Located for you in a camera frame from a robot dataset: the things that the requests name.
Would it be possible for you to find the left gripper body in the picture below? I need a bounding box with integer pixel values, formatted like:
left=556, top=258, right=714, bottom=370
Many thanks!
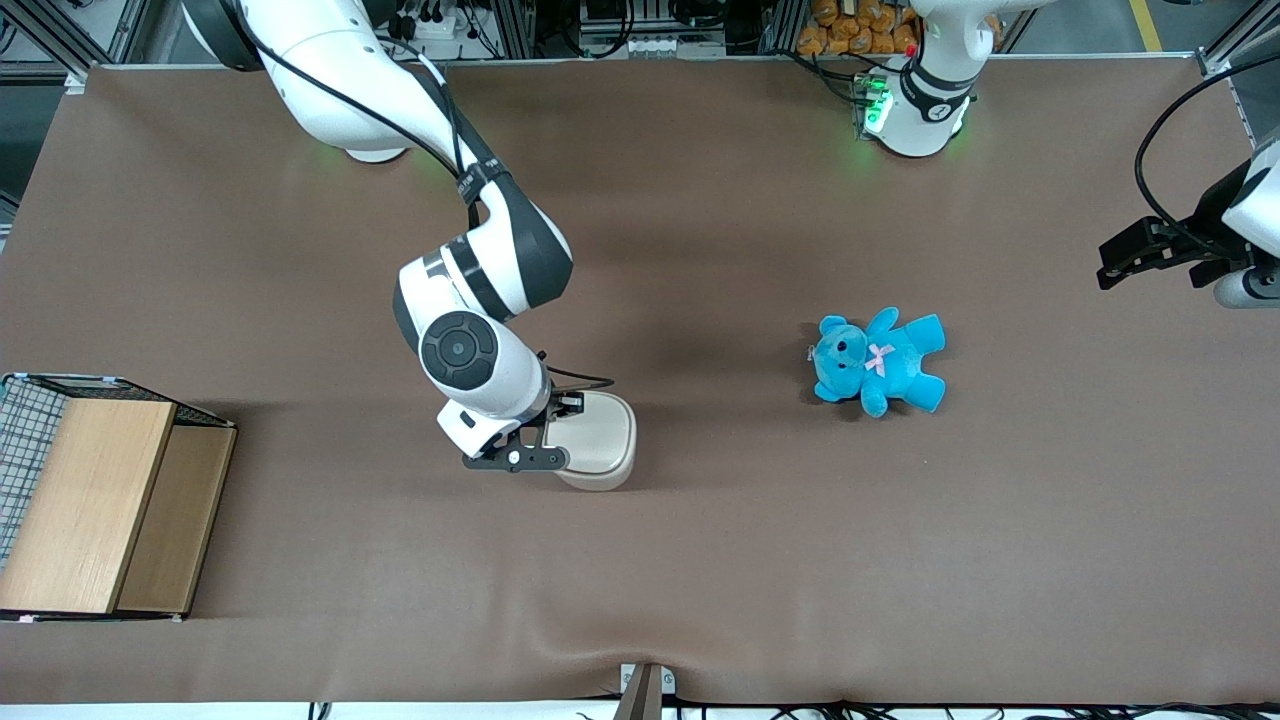
left=1220, top=138, right=1280, bottom=265

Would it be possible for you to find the white push-lid trash can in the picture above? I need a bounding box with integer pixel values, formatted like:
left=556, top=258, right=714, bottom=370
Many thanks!
left=544, top=391, right=638, bottom=492

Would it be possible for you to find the brown table cover sheet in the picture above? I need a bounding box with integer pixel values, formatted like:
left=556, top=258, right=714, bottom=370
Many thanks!
left=0, top=55, right=1280, bottom=707

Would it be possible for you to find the dark wooden shelf board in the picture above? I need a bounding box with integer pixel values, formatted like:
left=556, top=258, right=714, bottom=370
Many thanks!
left=114, top=424, right=239, bottom=616

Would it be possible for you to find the blue teddy bear plush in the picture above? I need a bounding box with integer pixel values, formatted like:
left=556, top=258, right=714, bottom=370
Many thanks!
left=807, top=306, right=948, bottom=420

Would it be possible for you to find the white empty power strip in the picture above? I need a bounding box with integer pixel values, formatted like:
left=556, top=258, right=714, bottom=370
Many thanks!
left=628, top=34, right=728, bottom=58

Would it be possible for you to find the light wooden shelf board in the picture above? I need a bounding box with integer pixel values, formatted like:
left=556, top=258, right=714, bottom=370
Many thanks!
left=0, top=397, right=178, bottom=616

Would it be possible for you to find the white power strip with plugs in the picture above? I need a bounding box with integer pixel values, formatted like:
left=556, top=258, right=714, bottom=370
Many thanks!
left=388, top=0, right=479, bottom=43

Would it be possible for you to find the orange plush toys pile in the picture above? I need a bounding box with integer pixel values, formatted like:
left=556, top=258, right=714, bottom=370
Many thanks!
left=796, top=0, right=923, bottom=58

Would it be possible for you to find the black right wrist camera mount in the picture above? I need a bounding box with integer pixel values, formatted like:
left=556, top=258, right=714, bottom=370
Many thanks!
left=461, top=424, right=571, bottom=474

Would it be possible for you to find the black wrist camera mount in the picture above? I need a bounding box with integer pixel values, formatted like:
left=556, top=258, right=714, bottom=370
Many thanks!
left=1096, top=214, right=1203, bottom=292
left=461, top=424, right=571, bottom=474

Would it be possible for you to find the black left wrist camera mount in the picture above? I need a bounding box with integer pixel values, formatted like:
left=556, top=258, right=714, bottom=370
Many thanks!
left=1096, top=214, right=1203, bottom=292

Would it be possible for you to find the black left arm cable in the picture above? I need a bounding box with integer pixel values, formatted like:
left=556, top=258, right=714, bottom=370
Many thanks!
left=1134, top=52, right=1280, bottom=253

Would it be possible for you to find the aluminium frame profile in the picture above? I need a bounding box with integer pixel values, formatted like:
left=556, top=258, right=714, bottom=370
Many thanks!
left=1194, top=0, right=1280, bottom=79
left=0, top=0, right=153, bottom=96

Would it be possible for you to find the grey metal clamp bracket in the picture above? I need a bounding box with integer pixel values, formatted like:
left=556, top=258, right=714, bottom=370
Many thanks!
left=619, top=661, right=677, bottom=720

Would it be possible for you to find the black wire mesh rack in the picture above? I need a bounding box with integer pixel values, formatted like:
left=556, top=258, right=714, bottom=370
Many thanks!
left=0, top=372, right=239, bottom=624

